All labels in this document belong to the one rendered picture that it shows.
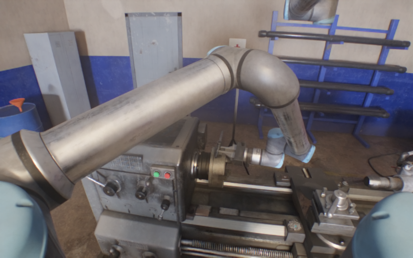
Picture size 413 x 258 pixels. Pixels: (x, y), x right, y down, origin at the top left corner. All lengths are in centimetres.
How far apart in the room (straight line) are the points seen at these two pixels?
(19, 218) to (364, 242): 35
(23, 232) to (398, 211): 37
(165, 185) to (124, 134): 74
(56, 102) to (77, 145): 414
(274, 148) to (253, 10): 326
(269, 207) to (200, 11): 344
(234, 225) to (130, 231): 63
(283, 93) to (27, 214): 53
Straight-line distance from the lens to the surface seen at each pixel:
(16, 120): 357
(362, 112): 443
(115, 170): 121
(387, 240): 26
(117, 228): 144
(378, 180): 157
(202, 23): 410
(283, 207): 167
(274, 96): 55
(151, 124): 43
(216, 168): 120
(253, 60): 54
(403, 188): 165
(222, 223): 134
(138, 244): 139
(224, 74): 54
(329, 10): 112
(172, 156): 104
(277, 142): 105
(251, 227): 135
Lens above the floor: 190
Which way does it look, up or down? 27 degrees down
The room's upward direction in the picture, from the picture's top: 1 degrees clockwise
